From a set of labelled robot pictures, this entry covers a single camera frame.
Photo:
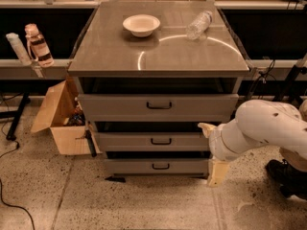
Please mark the grey top drawer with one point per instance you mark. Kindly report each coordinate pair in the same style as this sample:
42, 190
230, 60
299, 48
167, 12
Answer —
158, 107

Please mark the grey workbench rail left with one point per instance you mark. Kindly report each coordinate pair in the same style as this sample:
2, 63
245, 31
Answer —
12, 69

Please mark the black table leg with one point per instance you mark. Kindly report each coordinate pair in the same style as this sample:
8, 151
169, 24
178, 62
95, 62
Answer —
15, 115
287, 87

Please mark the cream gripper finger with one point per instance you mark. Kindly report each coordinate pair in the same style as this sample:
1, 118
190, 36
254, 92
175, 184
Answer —
217, 171
206, 128

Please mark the black table leg left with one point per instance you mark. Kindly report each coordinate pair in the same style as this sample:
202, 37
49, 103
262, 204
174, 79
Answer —
15, 115

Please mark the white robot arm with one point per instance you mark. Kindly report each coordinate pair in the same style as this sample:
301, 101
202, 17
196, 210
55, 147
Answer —
257, 123

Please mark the grey workbench rail right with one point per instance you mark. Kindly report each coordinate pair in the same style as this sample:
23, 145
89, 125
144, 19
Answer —
279, 71

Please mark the grey drawer cabinet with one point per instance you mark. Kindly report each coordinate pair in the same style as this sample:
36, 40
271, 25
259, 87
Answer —
111, 60

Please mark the white cylindrical bottle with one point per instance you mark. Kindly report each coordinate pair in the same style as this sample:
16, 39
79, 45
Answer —
19, 48

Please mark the black table leg right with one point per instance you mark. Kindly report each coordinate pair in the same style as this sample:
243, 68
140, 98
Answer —
287, 87

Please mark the pink striped bottle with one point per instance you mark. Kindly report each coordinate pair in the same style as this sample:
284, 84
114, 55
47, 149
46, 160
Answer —
37, 46

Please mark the grey middle drawer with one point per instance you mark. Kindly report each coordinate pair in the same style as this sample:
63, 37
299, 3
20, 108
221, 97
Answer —
152, 141

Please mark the white bowl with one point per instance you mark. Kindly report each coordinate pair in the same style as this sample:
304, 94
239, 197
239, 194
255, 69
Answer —
141, 25

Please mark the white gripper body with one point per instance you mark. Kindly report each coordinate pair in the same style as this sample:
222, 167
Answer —
218, 143

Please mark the grey drawer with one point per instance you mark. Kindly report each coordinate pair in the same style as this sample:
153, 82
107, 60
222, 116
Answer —
157, 166
152, 141
158, 107

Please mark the grey bottom drawer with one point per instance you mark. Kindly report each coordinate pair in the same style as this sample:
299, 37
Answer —
157, 166

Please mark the grey workbench rail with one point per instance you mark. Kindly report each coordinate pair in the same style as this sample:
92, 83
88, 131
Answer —
12, 69
279, 71

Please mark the open cardboard box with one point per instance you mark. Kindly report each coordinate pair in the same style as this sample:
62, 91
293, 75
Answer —
58, 106

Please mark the clear plastic water bottle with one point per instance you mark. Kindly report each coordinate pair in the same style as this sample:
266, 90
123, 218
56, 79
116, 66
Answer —
199, 25

